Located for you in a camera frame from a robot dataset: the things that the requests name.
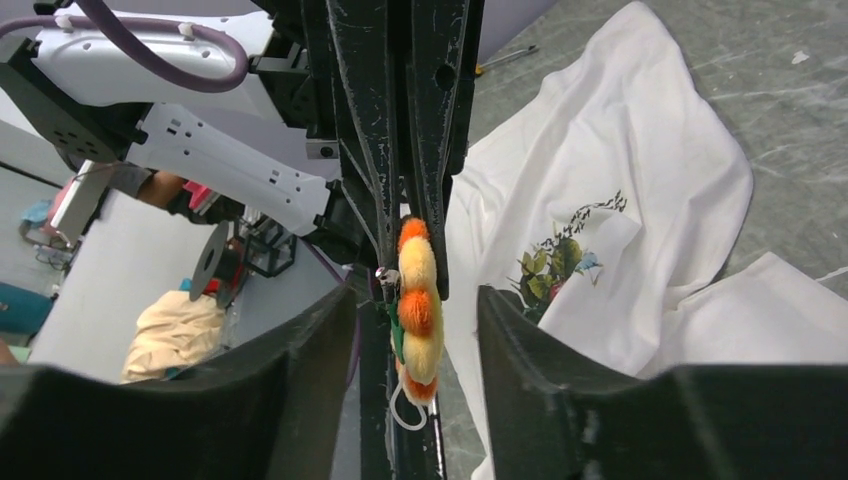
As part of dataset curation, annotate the yellow black screwdriver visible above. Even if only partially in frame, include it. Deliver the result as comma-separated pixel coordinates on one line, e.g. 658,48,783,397
475,45,538,77

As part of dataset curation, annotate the cream cloth bundle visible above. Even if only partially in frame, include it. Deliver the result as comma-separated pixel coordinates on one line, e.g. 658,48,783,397
121,290,226,384

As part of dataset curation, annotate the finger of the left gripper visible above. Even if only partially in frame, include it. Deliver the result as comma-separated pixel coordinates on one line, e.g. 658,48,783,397
405,1,484,300
301,1,401,267

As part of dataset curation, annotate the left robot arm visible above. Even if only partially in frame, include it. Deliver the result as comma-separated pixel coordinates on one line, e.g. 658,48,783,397
1,1,483,298

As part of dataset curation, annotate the white printed t-shirt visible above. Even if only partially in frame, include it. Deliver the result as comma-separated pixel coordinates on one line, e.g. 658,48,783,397
444,1,847,479

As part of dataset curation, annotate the black wire spool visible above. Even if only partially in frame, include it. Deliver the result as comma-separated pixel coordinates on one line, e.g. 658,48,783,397
189,222,245,309

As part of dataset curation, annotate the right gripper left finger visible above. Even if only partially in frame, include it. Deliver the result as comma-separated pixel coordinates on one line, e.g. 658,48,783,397
1,285,356,479

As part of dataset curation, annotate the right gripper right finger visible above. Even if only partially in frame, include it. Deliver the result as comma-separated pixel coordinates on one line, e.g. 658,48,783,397
477,286,847,479

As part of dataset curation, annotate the orange yellow pompom brooch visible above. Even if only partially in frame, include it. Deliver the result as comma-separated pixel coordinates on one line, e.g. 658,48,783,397
374,215,444,431

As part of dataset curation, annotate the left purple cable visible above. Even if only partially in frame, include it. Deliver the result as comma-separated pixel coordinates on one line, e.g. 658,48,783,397
0,0,252,94

